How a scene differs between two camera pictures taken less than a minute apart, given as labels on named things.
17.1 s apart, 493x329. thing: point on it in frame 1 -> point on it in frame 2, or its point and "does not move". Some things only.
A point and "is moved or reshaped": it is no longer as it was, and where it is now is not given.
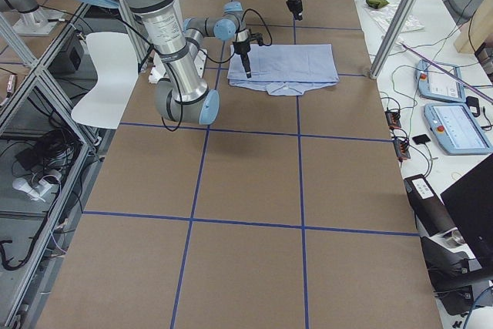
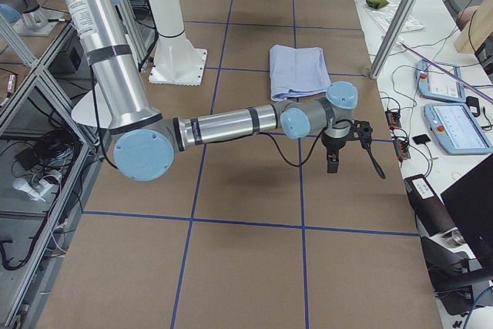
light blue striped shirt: x=284 y=69 is moved or reshaped
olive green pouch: x=376 y=1 does not move
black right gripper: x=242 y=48 -> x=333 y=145
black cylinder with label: x=428 y=206 does not move
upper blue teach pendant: x=433 y=83 does not move
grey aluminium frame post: x=402 y=18 does not move
